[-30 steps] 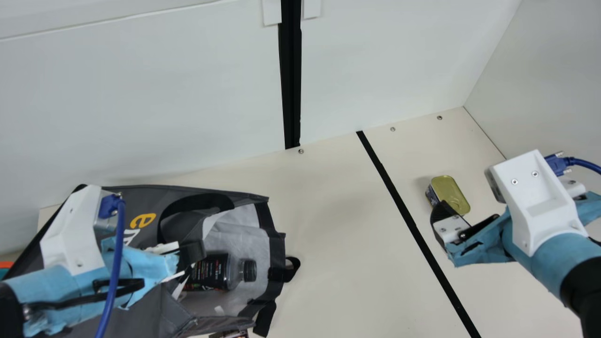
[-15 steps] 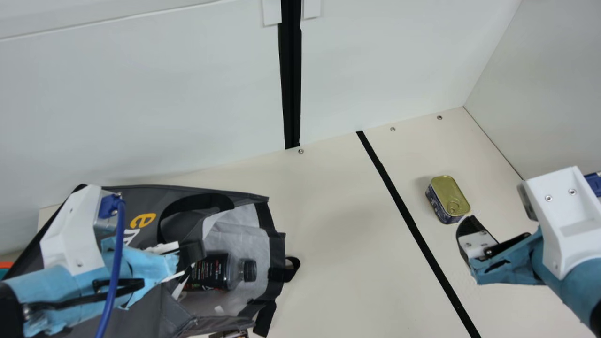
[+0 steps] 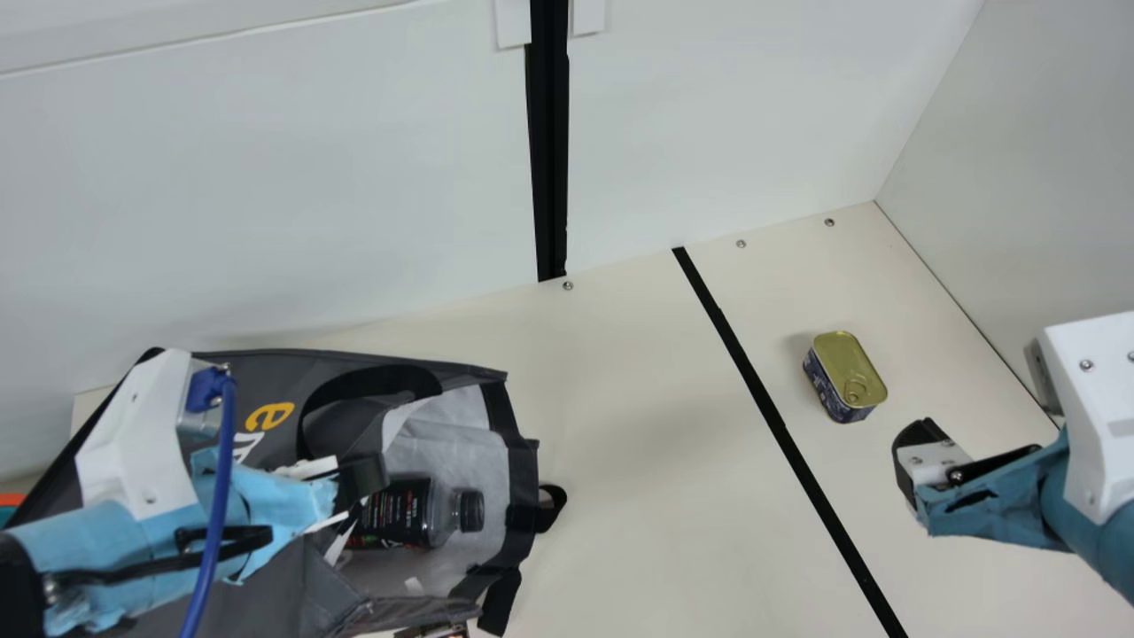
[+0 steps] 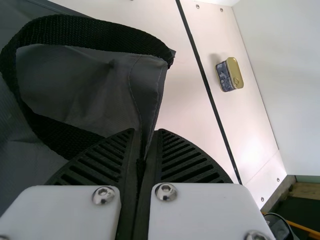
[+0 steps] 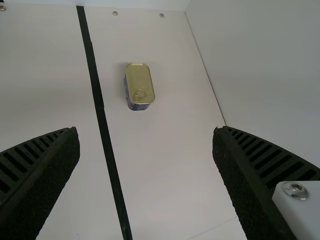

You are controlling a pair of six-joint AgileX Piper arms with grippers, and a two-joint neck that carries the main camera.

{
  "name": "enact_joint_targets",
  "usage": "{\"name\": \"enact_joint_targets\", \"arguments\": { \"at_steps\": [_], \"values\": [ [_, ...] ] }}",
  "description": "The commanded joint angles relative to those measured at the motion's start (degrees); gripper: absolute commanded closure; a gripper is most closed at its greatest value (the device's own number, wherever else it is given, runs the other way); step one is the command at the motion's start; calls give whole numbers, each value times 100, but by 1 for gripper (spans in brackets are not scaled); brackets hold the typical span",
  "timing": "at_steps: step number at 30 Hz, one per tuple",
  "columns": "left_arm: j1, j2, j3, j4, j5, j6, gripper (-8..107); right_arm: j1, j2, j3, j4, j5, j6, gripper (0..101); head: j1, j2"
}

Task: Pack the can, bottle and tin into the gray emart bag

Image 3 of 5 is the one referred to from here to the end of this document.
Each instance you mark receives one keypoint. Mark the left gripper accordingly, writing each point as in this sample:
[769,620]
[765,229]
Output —
[106,540]

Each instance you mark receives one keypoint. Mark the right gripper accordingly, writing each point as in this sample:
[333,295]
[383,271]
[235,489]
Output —
[1001,509]

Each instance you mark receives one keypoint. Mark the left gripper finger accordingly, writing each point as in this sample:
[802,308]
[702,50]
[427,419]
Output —
[363,478]

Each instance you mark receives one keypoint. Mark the rectangular tin with gold lid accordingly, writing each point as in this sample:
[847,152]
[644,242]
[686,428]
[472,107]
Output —
[849,372]

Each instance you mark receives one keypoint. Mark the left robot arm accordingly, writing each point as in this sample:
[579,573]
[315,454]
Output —
[16,594]

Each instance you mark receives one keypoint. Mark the dark coffee bottle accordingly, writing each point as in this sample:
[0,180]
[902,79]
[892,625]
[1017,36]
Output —
[416,514]

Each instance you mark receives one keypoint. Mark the black strip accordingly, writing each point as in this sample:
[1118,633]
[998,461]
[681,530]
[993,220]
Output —
[780,434]

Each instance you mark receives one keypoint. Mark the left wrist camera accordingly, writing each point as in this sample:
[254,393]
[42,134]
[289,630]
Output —
[133,443]

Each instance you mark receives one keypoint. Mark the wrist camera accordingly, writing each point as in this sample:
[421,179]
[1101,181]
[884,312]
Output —
[133,443]
[1099,399]

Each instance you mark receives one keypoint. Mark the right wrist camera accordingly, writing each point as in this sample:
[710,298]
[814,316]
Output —
[1099,399]

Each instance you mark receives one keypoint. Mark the black post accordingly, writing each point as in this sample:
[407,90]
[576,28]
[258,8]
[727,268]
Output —
[547,133]

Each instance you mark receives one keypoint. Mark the white bracket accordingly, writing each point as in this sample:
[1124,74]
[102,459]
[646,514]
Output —
[512,22]
[588,16]

